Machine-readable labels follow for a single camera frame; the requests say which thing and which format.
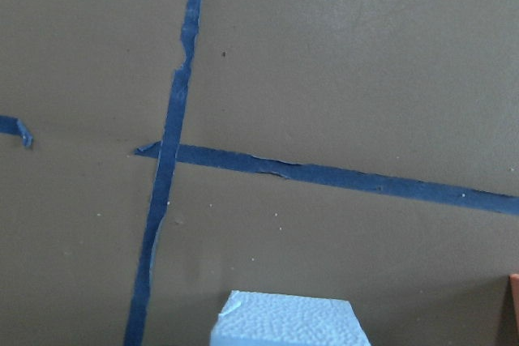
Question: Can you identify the light blue foam block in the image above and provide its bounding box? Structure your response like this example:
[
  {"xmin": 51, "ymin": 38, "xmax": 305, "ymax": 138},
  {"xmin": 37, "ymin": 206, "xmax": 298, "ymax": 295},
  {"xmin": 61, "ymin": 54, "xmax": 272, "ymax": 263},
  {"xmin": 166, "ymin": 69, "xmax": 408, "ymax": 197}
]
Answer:
[{"xmin": 209, "ymin": 290, "xmax": 370, "ymax": 345}]

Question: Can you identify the orange foam block right side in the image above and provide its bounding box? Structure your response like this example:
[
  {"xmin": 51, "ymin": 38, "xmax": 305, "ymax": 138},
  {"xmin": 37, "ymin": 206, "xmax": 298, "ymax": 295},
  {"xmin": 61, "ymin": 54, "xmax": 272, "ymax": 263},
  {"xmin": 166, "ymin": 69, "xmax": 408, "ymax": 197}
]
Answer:
[{"xmin": 508, "ymin": 273, "xmax": 519, "ymax": 332}]

